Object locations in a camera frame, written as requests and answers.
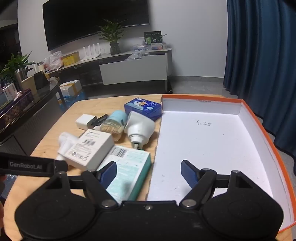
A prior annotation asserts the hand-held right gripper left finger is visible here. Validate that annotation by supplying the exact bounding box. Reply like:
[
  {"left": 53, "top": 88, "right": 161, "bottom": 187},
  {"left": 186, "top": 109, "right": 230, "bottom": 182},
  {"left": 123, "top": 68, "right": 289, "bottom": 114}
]
[{"left": 45, "top": 161, "right": 119, "bottom": 208}]

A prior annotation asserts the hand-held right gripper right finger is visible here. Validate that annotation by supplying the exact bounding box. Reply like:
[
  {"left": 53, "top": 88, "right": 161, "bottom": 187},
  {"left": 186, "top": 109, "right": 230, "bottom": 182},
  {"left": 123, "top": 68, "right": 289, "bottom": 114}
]
[{"left": 179, "top": 160, "right": 255, "bottom": 208}]

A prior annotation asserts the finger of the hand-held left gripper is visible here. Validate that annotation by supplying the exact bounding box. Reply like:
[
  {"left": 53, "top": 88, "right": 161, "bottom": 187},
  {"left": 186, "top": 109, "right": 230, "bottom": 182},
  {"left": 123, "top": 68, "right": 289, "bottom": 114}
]
[{"left": 53, "top": 159, "right": 68, "bottom": 174}]

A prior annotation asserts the white plug-in device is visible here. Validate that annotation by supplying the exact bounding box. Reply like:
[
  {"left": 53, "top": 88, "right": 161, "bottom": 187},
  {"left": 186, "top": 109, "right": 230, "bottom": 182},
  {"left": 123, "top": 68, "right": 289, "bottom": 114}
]
[
  {"left": 56, "top": 132, "right": 79, "bottom": 161},
  {"left": 124, "top": 111, "right": 156, "bottom": 150}
]

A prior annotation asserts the teal and white box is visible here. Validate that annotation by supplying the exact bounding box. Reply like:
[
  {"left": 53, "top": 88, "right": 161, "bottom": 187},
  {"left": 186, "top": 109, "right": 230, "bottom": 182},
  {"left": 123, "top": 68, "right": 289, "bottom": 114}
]
[{"left": 96, "top": 146, "right": 152, "bottom": 205}]

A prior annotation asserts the small white box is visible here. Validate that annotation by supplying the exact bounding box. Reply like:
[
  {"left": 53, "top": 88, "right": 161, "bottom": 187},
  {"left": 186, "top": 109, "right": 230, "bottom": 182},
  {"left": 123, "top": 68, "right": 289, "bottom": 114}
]
[{"left": 63, "top": 130, "right": 115, "bottom": 171}]

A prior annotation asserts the orange and white box lid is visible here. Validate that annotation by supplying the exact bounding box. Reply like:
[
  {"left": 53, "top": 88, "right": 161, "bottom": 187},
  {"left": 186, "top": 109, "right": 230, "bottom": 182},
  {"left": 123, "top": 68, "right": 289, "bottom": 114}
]
[{"left": 147, "top": 94, "right": 296, "bottom": 235}]

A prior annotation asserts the white charger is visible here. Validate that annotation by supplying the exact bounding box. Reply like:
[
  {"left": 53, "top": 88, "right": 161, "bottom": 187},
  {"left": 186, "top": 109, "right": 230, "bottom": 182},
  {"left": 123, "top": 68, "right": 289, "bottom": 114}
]
[{"left": 75, "top": 114, "right": 97, "bottom": 130}]

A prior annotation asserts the toothpick jar with blue lid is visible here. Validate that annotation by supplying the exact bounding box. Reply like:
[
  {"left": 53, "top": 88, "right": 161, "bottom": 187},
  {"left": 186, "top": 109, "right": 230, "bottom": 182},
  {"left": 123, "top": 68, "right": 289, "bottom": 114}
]
[{"left": 100, "top": 110, "right": 128, "bottom": 142}]

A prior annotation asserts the dark glass coffee table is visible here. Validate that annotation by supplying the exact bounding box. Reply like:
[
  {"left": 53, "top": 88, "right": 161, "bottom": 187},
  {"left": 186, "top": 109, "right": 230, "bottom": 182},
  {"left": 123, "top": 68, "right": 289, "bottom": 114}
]
[{"left": 0, "top": 81, "right": 65, "bottom": 156}]

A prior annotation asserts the purple patterned box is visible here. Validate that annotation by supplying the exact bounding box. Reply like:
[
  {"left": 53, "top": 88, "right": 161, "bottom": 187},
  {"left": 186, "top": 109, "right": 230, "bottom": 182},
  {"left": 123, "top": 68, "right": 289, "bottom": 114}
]
[{"left": 0, "top": 89, "right": 34, "bottom": 130}]

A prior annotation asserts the blue plastic bag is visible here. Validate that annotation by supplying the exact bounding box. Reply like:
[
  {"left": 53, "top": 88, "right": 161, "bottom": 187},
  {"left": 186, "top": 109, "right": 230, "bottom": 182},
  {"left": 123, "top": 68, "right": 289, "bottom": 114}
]
[{"left": 58, "top": 90, "right": 87, "bottom": 110}]

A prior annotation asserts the blue tin with cartoon print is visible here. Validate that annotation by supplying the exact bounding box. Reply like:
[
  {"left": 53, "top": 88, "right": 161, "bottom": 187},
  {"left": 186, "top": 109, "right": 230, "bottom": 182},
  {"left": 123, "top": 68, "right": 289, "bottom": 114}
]
[{"left": 124, "top": 97, "right": 162, "bottom": 121}]

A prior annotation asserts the beige cup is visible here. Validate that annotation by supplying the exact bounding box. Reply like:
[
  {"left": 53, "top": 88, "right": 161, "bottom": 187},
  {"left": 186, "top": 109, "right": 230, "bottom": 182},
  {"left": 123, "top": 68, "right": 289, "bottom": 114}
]
[{"left": 21, "top": 75, "right": 37, "bottom": 95}]

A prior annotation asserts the cardboard box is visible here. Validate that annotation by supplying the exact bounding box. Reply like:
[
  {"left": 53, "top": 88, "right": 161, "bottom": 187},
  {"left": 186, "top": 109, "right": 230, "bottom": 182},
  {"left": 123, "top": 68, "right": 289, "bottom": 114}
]
[{"left": 60, "top": 80, "right": 82, "bottom": 96}]

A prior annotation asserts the steel tumbler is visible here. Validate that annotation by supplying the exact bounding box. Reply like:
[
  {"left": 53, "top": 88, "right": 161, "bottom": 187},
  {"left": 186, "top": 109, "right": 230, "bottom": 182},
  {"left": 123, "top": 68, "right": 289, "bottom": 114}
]
[{"left": 15, "top": 68, "right": 28, "bottom": 91}]

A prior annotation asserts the small black box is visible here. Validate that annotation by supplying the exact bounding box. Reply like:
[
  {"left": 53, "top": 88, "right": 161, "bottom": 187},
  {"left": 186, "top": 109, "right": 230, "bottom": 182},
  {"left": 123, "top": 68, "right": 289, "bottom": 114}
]
[{"left": 34, "top": 71, "right": 49, "bottom": 90}]

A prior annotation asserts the leafy green plant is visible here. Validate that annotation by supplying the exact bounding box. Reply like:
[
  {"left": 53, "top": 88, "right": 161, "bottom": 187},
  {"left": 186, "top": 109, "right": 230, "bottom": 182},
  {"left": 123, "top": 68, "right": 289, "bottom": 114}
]
[{"left": 0, "top": 52, "right": 35, "bottom": 82}]

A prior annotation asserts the grey television cabinet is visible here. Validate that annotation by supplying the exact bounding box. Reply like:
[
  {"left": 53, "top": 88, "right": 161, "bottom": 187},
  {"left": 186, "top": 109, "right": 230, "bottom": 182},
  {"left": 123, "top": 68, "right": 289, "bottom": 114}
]
[{"left": 44, "top": 47, "right": 173, "bottom": 93}]

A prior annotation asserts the white and red plastic bag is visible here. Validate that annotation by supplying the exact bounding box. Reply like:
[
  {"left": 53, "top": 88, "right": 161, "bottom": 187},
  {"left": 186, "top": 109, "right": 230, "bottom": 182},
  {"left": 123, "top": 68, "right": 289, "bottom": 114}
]
[{"left": 44, "top": 51, "right": 63, "bottom": 70}]

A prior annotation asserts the yellow box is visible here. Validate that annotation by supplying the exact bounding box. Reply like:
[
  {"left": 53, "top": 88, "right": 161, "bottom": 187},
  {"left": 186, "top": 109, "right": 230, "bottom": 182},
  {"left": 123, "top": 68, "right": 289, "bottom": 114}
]
[{"left": 62, "top": 51, "right": 80, "bottom": 66}]

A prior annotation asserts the white router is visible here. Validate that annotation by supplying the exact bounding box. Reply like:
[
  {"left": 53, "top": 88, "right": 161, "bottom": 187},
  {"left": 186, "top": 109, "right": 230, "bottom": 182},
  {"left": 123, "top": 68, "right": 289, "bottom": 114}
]
[{"left": 83, "top": 44, "right": 102, "bottom": 61}]

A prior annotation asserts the clear plastic bag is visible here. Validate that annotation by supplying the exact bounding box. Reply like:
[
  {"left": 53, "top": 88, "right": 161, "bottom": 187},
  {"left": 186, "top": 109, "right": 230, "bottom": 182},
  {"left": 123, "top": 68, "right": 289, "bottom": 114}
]
[{"left": 125, "top": 51, "right": 150, "bottom": 61}]

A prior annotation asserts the pile of small boxes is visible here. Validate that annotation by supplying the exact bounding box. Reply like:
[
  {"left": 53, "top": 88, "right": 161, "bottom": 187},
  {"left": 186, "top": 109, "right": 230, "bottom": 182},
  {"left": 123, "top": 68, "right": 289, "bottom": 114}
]
[{"left": 131, "top": 43, "right": 167, "bottom": 52}]

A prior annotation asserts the dark blue curtain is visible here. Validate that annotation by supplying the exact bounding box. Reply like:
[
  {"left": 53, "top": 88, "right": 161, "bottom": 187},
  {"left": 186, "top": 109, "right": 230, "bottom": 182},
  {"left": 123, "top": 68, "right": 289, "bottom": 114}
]
[{"left": 223, "top": 0, "right": 296, "bottom": 154}]

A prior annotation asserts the potted plant in dark pot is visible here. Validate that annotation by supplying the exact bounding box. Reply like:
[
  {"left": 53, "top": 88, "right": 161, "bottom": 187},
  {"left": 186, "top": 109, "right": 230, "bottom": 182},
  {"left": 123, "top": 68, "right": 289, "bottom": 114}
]
[{"left": 97, "top": 20, "right": 127, "bottom": 55}]

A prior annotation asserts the green box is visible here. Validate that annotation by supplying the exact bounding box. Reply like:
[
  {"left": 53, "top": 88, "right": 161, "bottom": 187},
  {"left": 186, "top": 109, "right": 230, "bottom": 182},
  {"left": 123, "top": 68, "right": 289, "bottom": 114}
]
[{"left": 144, "top": 31, "right": 164, "bottom": 45}]

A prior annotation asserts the black television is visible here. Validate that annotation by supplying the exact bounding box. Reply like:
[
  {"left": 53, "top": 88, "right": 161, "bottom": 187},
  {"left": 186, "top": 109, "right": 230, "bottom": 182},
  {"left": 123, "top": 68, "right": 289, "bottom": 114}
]
[{"left": 43, "top": 0, "right": 150, "bottom": 52}]

